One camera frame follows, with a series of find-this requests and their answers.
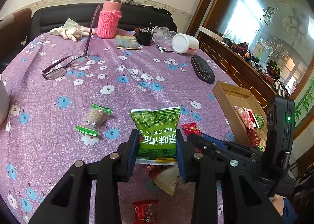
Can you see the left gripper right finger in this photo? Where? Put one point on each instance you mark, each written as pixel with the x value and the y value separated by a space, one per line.
pixel 221 182

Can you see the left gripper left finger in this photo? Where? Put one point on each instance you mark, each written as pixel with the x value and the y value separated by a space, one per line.
pixel 69 200

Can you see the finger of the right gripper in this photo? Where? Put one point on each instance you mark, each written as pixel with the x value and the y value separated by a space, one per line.
pixel 231 146
pixel 201 149

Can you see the red candy wrapper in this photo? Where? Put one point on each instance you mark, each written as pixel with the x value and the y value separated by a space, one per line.
pixel 191 128

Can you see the dark red snack bag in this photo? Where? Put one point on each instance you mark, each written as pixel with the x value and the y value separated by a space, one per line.
pixel 253 137

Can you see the pink red snack packet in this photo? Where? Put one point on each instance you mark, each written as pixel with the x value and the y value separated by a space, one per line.
pixel 244 117

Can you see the cardboard snack box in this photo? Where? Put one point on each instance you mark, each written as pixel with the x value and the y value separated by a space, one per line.
pixel 229 96

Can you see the green white snack packet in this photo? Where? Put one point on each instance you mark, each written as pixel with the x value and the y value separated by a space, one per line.
pixel 259 121

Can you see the green peas snack bag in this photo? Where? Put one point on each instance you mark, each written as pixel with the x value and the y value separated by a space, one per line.
pixel 158 129

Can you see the red white snack packet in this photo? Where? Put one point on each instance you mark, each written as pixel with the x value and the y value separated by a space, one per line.
pixel 165 177

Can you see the red candy bottom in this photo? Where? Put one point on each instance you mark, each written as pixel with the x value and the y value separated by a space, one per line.
pixel 145 211

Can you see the green-ended clear candy pack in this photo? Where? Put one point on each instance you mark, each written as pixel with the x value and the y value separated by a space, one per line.
pixel 94 118

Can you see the person's hand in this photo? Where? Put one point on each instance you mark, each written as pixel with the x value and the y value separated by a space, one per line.
pixel 278 203

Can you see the black glasses case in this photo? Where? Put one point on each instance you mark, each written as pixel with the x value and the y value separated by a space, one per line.
pixel 202 69

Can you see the clutter on cabinet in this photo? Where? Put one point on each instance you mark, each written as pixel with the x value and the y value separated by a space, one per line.
pixel 270 71

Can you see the small black lighter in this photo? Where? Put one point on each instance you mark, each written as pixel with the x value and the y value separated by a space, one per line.
pixel 163 49

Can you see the white plastic jar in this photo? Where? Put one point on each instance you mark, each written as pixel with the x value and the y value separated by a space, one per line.
pixel 184 44

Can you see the purple floral tablecloth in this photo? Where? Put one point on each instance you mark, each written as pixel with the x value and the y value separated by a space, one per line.
pixel 39 140

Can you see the clear glass jar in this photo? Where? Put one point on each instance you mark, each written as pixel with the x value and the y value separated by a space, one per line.
pixel 163 34

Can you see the black small container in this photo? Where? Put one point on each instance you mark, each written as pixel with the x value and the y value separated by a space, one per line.
pixel 145 36

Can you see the small notebook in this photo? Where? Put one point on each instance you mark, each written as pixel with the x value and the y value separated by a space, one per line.
pixel 127 42

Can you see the wooden cabinet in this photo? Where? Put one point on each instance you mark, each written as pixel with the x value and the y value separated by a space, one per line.
pixel 205 25

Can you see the white paper cup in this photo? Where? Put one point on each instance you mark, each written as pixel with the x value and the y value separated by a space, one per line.
pixel 4 102

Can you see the glass partition with flowers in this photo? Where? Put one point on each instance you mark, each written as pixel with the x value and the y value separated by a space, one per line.
pixel 278 30

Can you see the black sofa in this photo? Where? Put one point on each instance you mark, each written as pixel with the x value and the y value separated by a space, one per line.
pixel 45 19

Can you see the pink thermos bottle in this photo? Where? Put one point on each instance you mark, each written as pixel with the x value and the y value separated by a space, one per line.
pixel 109 19

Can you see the beige cloth gloves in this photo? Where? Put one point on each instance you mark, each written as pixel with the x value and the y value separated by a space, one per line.
pixel 72 31

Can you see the brown chair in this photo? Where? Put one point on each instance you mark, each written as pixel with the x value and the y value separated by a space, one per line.
pixel 14 29

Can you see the black handheld camera device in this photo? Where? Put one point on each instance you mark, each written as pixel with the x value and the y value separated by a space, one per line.
pixel 280 130

